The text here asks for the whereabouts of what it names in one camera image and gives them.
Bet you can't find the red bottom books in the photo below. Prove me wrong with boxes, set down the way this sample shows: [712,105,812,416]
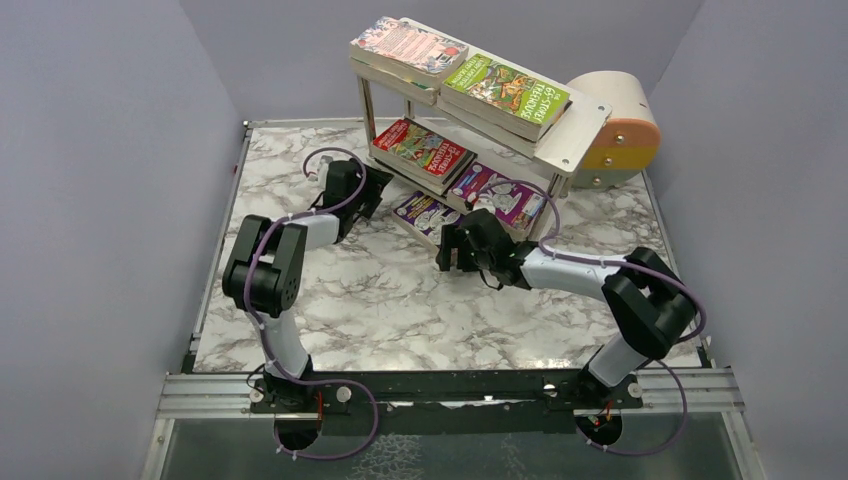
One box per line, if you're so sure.
[445,161,544,240]

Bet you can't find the purple cartoon book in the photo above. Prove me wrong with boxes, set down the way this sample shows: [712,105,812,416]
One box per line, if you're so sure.
[391,191,464,252]

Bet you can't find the red 13-storey treehouse book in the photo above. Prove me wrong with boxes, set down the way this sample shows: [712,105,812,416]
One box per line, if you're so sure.
[369,118,474,166]

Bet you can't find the white two-tier shelf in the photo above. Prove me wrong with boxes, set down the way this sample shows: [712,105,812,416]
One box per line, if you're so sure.
[349,17,613,243]

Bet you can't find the pink floral book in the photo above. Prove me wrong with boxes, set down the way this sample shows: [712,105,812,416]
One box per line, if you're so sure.
[349,16,469,88]

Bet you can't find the green 65-storey treehouse book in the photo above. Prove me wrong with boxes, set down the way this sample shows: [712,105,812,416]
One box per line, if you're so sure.
[440,53,572,143]

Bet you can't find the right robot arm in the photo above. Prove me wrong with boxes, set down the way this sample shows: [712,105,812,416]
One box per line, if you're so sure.
[436,209,701,404]

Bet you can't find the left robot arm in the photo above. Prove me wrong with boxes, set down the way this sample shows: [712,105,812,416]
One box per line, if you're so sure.
[222,158,394,408]

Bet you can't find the round wooden drawer box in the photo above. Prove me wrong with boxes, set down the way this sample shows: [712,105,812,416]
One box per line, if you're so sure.
[567,70,662,189]

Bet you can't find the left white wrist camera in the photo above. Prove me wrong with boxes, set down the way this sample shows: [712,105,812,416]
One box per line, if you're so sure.
[315,156,334,192]

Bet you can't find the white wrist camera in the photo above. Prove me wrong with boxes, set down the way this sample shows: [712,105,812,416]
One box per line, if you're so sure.
[315,156,334,192]
[471,195,503,219]

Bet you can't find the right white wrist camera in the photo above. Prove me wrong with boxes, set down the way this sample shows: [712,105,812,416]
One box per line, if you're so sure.
[471,195,503,219]

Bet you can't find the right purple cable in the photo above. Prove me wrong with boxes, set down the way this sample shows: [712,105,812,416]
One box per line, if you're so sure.
[476,180,709,460]

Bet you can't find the purple cable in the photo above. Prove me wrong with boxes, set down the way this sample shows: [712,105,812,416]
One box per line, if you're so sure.
[476,180,709,460]
[241,146,382,462]

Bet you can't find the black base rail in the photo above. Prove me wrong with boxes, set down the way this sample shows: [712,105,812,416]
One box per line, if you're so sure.
[178,367,645,439]

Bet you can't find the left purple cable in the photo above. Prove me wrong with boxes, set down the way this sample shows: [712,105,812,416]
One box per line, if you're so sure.
[241,146,382,462]

